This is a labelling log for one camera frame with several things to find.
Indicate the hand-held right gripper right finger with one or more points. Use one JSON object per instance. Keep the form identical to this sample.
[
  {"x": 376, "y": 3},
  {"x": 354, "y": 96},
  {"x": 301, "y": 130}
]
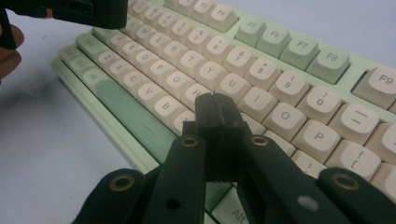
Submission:
[{"x": 232, "y": 121}]

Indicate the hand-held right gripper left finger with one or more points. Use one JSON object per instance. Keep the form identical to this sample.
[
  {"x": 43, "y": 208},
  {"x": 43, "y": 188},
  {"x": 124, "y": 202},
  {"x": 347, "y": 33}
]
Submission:
[{"x": 207, "y": 118}]

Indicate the green and pink keyboard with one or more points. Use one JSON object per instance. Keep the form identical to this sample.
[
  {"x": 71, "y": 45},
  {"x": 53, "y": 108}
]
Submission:
[{"x": 280, "y": 81}]

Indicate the white table board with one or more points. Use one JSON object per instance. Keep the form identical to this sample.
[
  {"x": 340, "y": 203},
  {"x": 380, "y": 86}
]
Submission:
[{"x": 46, "y": 155}]

